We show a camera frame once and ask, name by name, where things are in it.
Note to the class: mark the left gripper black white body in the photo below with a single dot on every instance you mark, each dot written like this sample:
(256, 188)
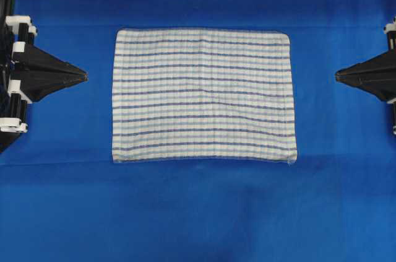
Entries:
(16, 32)

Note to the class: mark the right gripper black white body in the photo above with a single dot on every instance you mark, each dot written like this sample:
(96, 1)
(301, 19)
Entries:
(389, 31)

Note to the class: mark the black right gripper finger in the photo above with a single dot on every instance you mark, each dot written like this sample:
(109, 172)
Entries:
(384, 90)
(381, 63)

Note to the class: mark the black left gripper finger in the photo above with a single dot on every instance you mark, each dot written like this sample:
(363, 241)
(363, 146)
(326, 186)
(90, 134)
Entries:
(34, 87)
(37, 59)

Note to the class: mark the blue striped white towel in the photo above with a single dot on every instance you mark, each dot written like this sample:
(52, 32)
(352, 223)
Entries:
(181, 93)

